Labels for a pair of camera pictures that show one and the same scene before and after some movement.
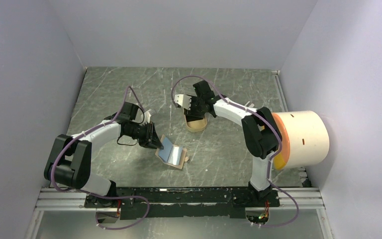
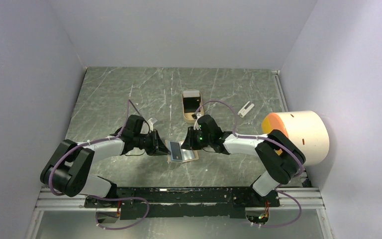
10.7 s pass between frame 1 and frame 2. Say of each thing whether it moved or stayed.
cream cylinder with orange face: stayed
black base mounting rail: stayed
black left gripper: moved
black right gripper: moved
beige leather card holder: moved
